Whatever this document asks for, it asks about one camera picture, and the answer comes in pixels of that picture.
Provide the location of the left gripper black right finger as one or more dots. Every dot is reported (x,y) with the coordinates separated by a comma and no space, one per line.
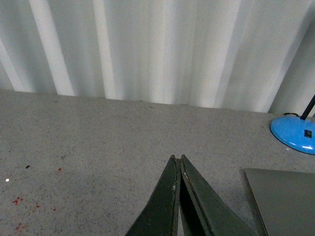
(203,212)

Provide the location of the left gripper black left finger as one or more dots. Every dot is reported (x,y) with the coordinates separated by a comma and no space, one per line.
(161,213)

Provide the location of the grey laptop computer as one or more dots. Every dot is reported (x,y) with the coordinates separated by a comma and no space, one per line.
(285,201)

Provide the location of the white pleated curtain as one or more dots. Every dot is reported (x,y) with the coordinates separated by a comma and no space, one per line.
(252,55)

